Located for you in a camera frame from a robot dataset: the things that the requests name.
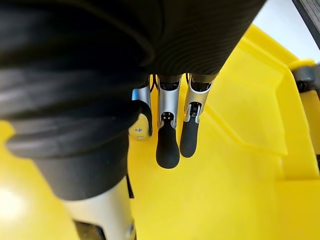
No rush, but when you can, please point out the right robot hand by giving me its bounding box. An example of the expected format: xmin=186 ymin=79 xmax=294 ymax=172
xmin=0 ymin=0 xmax=268 ymax=240

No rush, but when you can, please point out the dark wooden furniture edge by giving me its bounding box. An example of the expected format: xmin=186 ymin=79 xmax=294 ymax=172
xmin=292 ymin=0 xmax=320 ymax=55

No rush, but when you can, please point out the grey trash can hinge handle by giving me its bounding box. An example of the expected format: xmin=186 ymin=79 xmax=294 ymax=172
xmin=292 ymin=63 xmax=320 ymax=95

